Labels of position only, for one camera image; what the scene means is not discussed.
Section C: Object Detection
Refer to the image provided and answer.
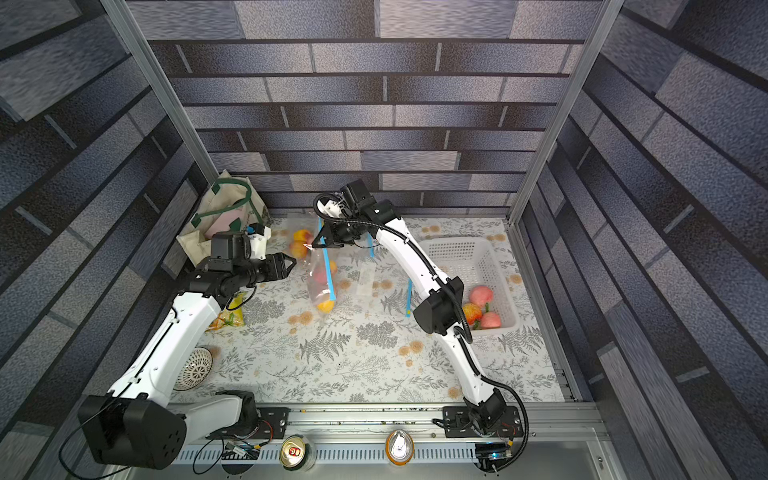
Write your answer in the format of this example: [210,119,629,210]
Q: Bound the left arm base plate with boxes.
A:
[250,407,290,441]

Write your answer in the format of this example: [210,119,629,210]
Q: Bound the white plastic mesh basket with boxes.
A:
[420,237,522,338]

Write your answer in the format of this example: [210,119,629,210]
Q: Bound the clear zip-top bag blue zipper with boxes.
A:
[286,216,379,256]

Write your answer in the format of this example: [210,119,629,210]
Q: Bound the large pink peach right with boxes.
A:
[469,286,494,310]

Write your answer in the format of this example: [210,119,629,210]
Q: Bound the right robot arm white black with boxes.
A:
[312,180,529,437]

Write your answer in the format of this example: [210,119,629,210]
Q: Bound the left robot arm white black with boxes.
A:
[78,224,296,469]

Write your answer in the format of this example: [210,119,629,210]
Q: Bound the white round strainer bowl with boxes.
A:
[174,347,213,391]

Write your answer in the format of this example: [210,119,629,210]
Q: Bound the canvas tote bag green handles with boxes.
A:
[176,171,272,266]

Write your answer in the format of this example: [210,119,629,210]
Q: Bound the yellow snack packet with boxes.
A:
[206,292,247,332]

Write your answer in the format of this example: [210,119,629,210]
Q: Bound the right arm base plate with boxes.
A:
[439,406,525,439]

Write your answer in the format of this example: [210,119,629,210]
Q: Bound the wrinkled yellow red peach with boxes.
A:
[463,303,484,326]

